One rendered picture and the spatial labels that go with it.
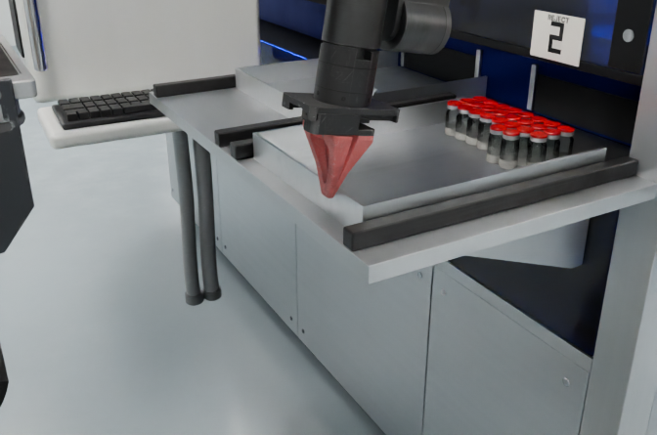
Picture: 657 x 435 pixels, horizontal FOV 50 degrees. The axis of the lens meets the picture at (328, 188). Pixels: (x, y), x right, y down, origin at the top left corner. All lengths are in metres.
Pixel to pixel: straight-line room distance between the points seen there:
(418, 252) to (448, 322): 0.63
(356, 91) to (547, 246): 0.38
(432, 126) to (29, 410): 1.33
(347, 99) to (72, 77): 0.94
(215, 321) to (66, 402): 0.49
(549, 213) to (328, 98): 0.27
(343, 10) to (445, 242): 0.24
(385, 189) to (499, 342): 0.47
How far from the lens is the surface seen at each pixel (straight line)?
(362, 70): 0.66
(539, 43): 0.99
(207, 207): 1.81
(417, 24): 0.69
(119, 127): 1.33
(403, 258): 0.66
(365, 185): 0.80
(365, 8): 0.65
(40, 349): 2.19
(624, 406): 1.05
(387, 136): 0.97
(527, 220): 0.75
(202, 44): 1.58
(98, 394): 1.97
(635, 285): 0.96
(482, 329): 1.21
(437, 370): 1.37
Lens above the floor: 1.19
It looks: 23 degrees down
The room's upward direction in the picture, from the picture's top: straight up
